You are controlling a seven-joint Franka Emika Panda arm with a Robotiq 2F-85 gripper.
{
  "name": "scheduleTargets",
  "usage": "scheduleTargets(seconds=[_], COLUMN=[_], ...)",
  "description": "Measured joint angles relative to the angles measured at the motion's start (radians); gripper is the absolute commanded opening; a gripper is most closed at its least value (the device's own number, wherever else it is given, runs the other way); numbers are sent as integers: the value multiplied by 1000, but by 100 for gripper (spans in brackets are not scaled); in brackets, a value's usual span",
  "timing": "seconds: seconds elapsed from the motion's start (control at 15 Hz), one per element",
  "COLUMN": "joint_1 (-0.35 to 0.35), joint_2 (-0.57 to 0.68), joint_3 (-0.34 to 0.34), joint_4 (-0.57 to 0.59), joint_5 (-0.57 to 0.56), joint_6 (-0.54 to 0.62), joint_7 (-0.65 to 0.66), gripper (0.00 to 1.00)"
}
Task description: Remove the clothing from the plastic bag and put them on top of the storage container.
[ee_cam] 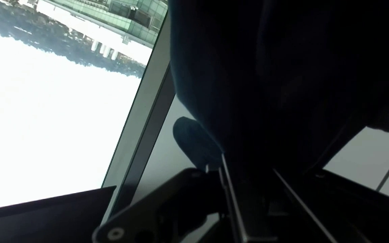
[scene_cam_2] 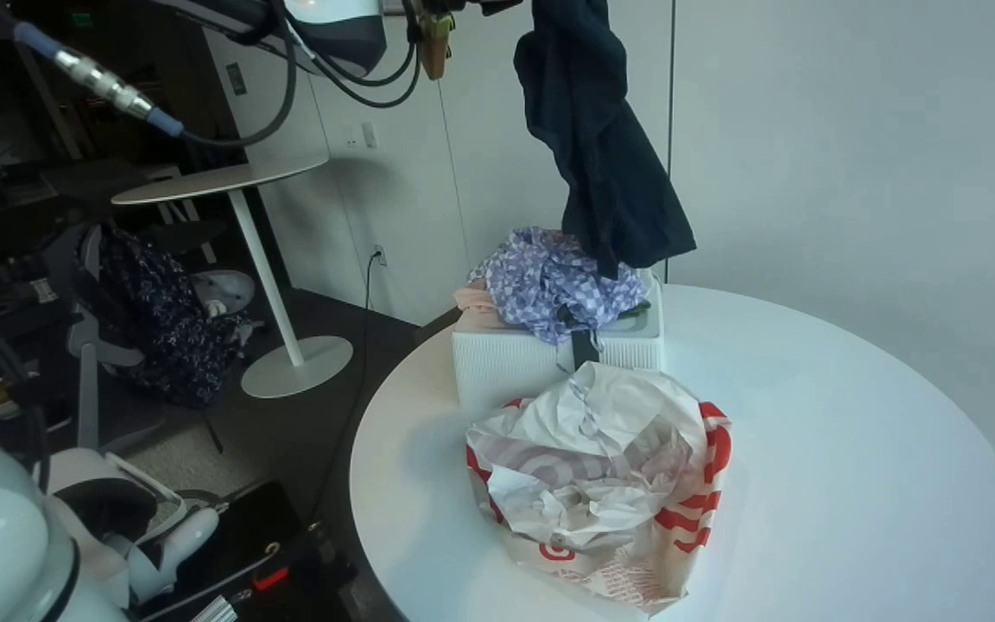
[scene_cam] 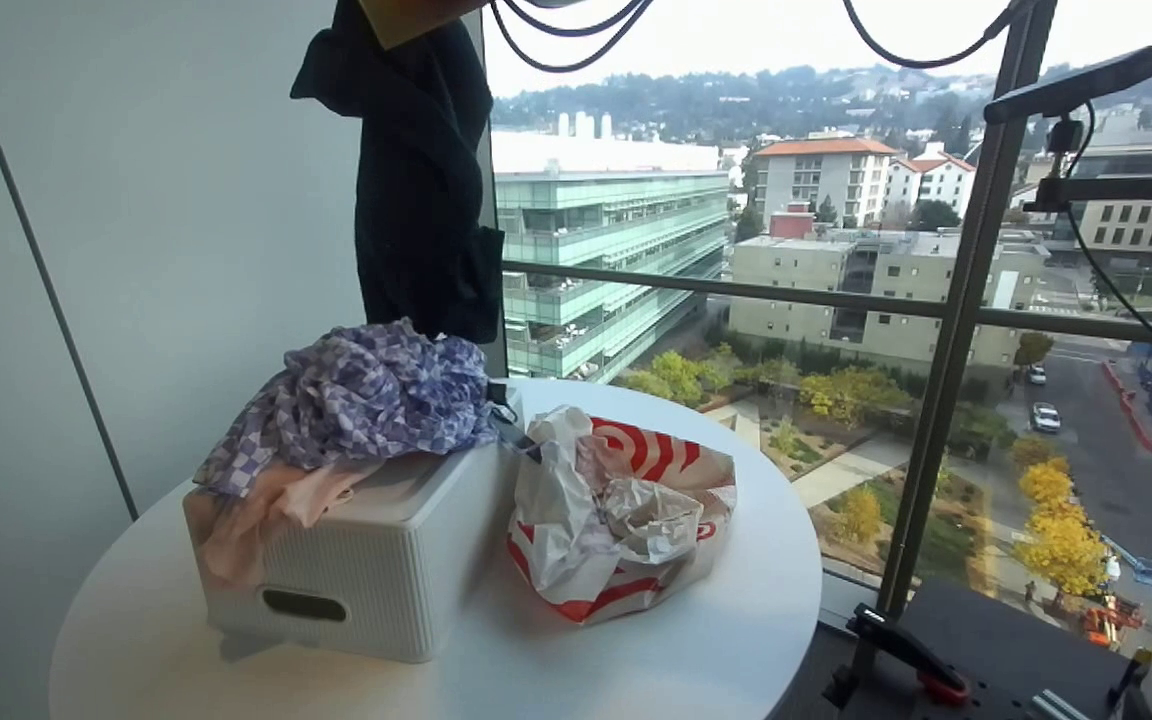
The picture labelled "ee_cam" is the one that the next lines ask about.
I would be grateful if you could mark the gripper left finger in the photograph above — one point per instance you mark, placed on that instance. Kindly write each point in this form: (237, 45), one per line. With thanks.
(167, 206)

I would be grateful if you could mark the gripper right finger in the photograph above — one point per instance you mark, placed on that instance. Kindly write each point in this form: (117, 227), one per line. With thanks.
(356, 212)

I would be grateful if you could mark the dark clothing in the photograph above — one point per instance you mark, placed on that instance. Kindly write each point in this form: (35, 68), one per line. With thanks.
(282, 84)

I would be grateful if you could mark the black flat panel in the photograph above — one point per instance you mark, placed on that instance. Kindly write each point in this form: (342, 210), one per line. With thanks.
(39, 219)

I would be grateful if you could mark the window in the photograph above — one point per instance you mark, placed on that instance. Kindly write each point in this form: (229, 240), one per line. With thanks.
(46, 118)

